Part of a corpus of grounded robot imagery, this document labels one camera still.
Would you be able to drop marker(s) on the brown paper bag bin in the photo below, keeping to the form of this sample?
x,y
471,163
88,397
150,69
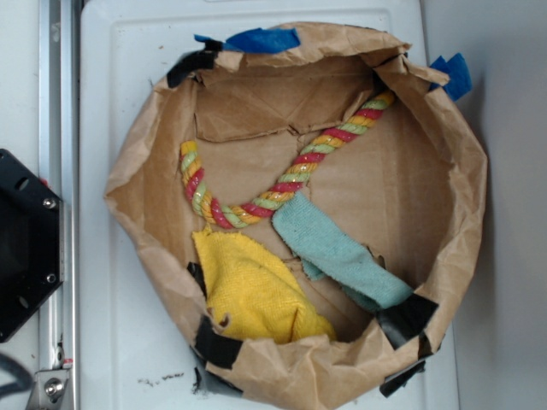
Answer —
x,y
370,138

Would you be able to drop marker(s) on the teal microfiber cloth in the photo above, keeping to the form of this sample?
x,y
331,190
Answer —
x,y
326,251

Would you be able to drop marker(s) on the yellow microfiber cloth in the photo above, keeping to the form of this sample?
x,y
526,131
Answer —
x,y
252,294

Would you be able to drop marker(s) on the blue tape piece top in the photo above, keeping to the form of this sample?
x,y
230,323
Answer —
x,y
255,41

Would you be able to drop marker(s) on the blue tape piece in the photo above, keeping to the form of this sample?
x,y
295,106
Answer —
x,y
255,41
456,68

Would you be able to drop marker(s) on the blue tape piece right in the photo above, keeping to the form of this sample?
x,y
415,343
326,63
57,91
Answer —
x,y
456,68

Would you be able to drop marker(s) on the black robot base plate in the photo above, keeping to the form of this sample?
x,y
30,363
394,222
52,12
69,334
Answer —
x,y
30,244

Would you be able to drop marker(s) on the aluminium extrusion rail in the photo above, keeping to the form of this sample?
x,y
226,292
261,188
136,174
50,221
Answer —
x,y
58,164

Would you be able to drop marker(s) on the metal corner bracket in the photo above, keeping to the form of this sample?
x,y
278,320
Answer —
x,y
48,389

